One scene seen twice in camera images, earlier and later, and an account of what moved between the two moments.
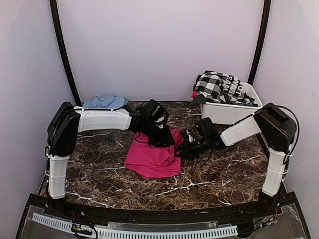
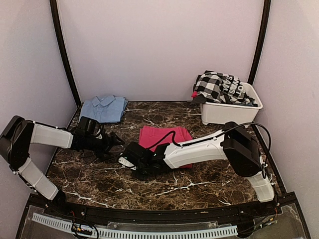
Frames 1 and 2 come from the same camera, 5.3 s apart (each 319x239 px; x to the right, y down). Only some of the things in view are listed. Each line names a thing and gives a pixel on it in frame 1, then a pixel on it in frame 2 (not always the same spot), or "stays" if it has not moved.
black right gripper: [186, 152] → [142, 176]
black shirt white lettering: [232, 91] stays
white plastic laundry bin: [231, 114] stays
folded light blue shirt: [106, 102] stays
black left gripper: [166, 139] → [107, 144]
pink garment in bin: [194, 94] stays
